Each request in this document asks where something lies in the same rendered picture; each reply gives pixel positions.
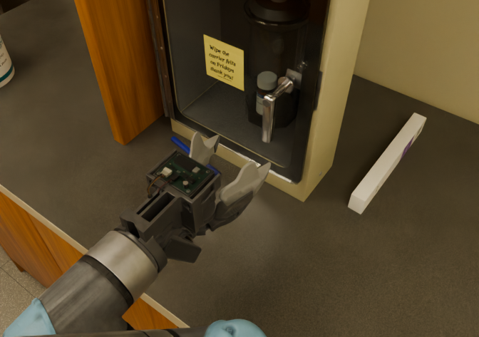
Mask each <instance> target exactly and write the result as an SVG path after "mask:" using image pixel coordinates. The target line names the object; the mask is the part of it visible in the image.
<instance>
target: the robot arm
mask: <svg viewBox="0 0 479 337"><path fill-rule="evenodd" d="M219 141H220V135H216V136H214V137H212V138H210V139H208V140H206V141H204V142H203V140H202V137H201V135H200V133H199V132H196V133H195V134H194V135H193V137H192V140H191V146H190V154H189V155H188V156H187V155H185V154H183V153H182V152H180V151H178V152H177V149H174V150H172V151H171V152H170V153H169V154H168V155H167V156H165V157H164V158H163V159H162V160H161V161H160V162H159V163H158V164H157V165H156V166H154V168H152V169H151V170H150V171H149V172H148V173H147V174H145V176H146V180H147V183H148V188H147V191H148V199H147V200H145V201H144V203H142V204H141V205H140V206H139V208H137V209H136V210H135V211H132V210H131V209H129V208H127V209H126V210H125V211H124V212H122V213H121V214H120V215H119V218H120V224H119V225H118V226H117V227H116V228H115V229H114V230H113V231H109V233H107V234H106V235H105V236H104V237H103V238H102V239H101V240H100V241H99V242H98V243H97V244H95V245H94V246H93V247H91V248H90V249H89V250H88V252H87V253H85V254H84V256H82V257H81V258H80V259H79V260H78V261H77V262H76V263H75V264H74V265H73V266H72V267H71V268H70V269H68V270H67V271H66V272H65V273H64V274H63V275H62V276H61V277H60V278H59V279H57V280H56V281H55V282H54V283H53V284H52V285H51V286H50V287H49V288H47V290H45V291H44V292H43V293H42V294H41V295H40V296H39V297H38V298H35V299H34V300H33V301H32V302H31V305H30V306H29V307H28V308H27V309H26V310H25V311H24V312H23V313H22V314H21V315H20V316H19V317H18V318H17V319H16V320H15V321H14V322H13V323H12V324H11V325H10V326H9V327H8V328H7V329H6V330H5V331H4V333H3V336H2V337H266V335H265V334H264V332H263V331H262V330H261V329H260V328H259V327H258V326H256V325H255V324H254V323H252V322H251V321H247V320H244V319H233V320H229V321H225V320H219V321H215V322H213V323H212V324H211V325H209V326H201V327H192V328H167V329H149V330H135V329H134V328H133V327H132V326H131V325H130V324H129V323H128V322H127V321H125V320H124V319H123V318H122V315H123V314H124V313H125V312H126V311H127V310H128V309H129V308H130V307H131V306H132V305H133V304H134V303H135V302H136V301H137V300H138V299H139V298H140V296H141V295H142V294H143V293H144V292H145V291H146V290H147V289H148V287H149V286H150V285H151V284H152V283H153V282H154V281H155V280H156V279H157V277H158V273H159V272H160V271H161V270H162V269H163V268H164V267H165V266H166V265H167V263H168V259H174V260H176V261H183V262H187V263H191V264H194V263H195V261H196V260H197V258H198V256H199V254H200V252H201V251H202V250H201V248H200V247H199V246H197V245H196V244H194V242H193V240H192V239H194V238H195V237H196V236H202V235H206V231H207V230H208V229H210V230H211V231H212V232H213V231H215V230H216V229H217V228H218V227H221V226H224V225H226V224H229V223H230V222H232V221H234V220H235V219H236V218H238V216H240V215H241V213H242V212H243V211H244V210H245V208H246V207H247V205H248V204H249V203H250V202H251V201H252V199H253V197H254V196H255V195H256V193H257V192H258V190H259V189H260V187H261V186H262V184H263V183H264V181H265V180H266V178H267V175H268V173H269V169H270V167H271V162H270V161H269V162H266V163H264V164H263V165H261V166H259V167H257V166H256V163H255V162H254V161H251V162H248V163H247V164H246V165H244V166H243V167H242V169H241V170H240V172H239V174H238V176H237V178H236V179H235V180H234V181H233V182H231V183H230V184H228V185H227V186H225V187H224V188H222V190H221V191H220V193H219V198H220V199H221V201H220V202H218V203H217V207H216V205H215V200H216V196H215V193H216V191H218V189H219V188H220V187H221V174H220V173H218V174H217V175H216V176H215V171H214V170H211V169H210V168H208V167H206V165H207V164H209V160H210V157H211V156H212V155H213V154H214V153H216V151H217V146H218V144H219ZM168 159H169V160H168ZM167 160H168V161H167ZM166 161H167V162H166ZM164 162H166V163H164ZM163 163H164V164H163ZM161 165H162V166H161ZM160 166H161V167H160ZM159 167H160V168H159ZM158 168H159V169H158ZM157 169H158V170H157ZM191 238H192V239H191ZM167 258H168V259H167Z"/></svg>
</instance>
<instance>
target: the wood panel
mask: <svg viewBox="0 0 479 337"><path fill-rule="evenodd" d="M74 1H75V4H76V8H77V12H78V16H79V19H80V21H81V25H82V29H83V33H84V36H85V39H86V43H87V46H88V50H89V53H90V56H91V60H92V64H93V67H94V71H95V73H96V78H97V81H98V85H99V88H100V91H101V95H102V98H103V102H104V106H105V110H106V112H107V115H108V119H109V123H110V127H111V130H112V133H113V137H114V140H116V141H117V142H119V143H121V144H122V145H126V144H127V143H129V142H130V141H131V140H132V139H133V138H134V137H136V136H137V135H138V134H140V133H141V132H142V131H143V130H144V129H146V128H147V127H148V126H149V125H151V124H152V123H153V122H154V121H156V120H157V119H158V118H159V117H160V116H161V115H163V114H164V108H163V100H162V96H161V90H160V82H159V78H158V70H157V65H156V60H155V52H154V47H153V39H152V34H151V29H150V21H149V16H148V8H147V4H146V0H74Z"/></svg>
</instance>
